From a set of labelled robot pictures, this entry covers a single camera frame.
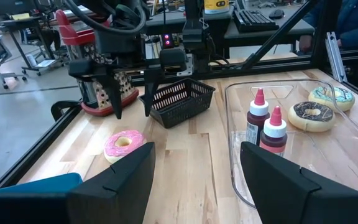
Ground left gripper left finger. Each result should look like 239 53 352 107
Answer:
68 142 157 224

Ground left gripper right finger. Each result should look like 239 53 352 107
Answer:
240 141 321 224

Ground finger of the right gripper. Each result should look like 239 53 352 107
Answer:
144 67 165 118
99 73 124 121

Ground pink frosted toy donut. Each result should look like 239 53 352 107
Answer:
103 129 148 165

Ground red ink bottle white cap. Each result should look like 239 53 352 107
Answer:
246 88 270 146
259 105 288 156

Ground chocolate frosted toy donut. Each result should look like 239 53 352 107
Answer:
287 101 337 133

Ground black box red lights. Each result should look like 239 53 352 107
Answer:
161 32 174 50

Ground black mesh basket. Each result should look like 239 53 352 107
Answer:
138 77 216 129

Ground yellow black device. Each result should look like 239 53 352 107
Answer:
203 0 230 15

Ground clear plastic bin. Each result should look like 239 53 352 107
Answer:
224 78 358 210

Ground red metal box grater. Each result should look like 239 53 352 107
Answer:
55 9 140 118

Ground blue plastic bin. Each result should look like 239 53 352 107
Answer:
0 172 84 195

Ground backlit black keyboard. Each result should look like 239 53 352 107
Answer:
233 9 280 34

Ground black computer mouse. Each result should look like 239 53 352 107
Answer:
268 8 286 20

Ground green frosted toy donut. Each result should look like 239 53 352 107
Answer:
308 86 356 113

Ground background work table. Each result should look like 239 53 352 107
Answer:
0 12 63 77

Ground dark grey side desk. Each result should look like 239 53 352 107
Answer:
144 4 315 58

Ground person's hand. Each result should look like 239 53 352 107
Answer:
299 34 313 54

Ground silver aluminium extrusion bar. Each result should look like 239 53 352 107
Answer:
324 30 349 83

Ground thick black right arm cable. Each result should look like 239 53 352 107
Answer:
63 0 148 35

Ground black aluminium table frame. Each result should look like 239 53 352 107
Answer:
0 0 358 190

